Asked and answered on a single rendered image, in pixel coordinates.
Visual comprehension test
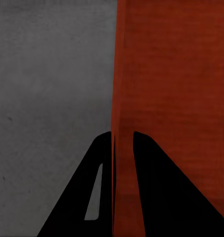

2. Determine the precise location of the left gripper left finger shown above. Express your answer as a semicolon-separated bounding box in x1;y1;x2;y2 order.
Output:
37;131;112;237

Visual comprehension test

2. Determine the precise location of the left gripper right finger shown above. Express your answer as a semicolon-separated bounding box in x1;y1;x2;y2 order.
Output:
133;131;224;237

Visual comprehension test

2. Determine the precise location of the storage box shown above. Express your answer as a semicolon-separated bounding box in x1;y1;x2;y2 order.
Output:
111;0;224;237

